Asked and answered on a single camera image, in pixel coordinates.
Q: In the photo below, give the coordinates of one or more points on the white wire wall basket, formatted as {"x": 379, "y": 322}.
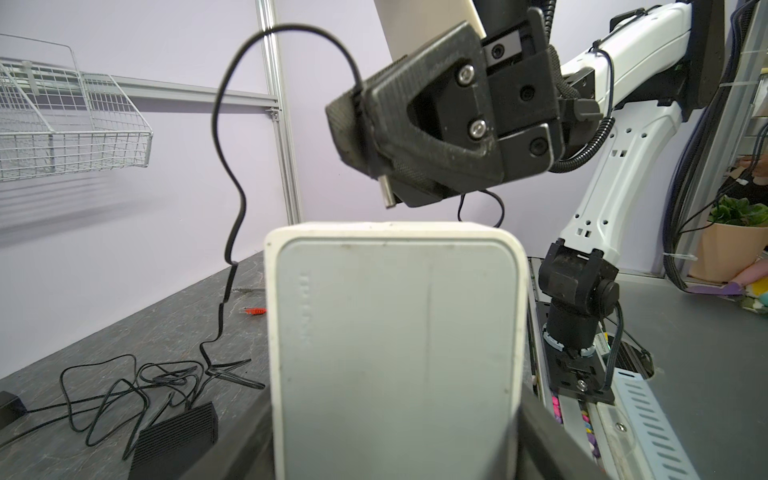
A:
{"x": 57, "y": 119}

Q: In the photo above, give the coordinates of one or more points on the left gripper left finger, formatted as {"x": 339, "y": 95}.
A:
{"x": 245, "y": 452}

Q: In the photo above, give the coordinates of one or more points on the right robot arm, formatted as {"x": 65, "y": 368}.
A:
{"x": 621, "y": 102}

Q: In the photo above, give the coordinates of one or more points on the black ribbed network switch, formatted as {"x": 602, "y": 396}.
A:
{"x": 167, "y": 450}

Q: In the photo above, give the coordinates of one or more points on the potted green plant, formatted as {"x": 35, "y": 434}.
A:
{"x": 732, "y": 241}

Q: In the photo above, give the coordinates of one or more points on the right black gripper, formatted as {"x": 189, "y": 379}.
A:
{"x": 460, "y": 113}

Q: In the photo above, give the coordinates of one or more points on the white network switch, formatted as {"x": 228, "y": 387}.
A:
{"x": 396, "y": 349}

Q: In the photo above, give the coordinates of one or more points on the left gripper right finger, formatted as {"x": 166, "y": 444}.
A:
{"x": 545, "y": 450}

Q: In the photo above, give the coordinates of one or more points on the black power adapter near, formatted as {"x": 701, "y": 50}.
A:
{"x": 12, "y": 409}

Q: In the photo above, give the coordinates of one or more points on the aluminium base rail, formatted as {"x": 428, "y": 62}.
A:
{"x": 628, "y": 439}

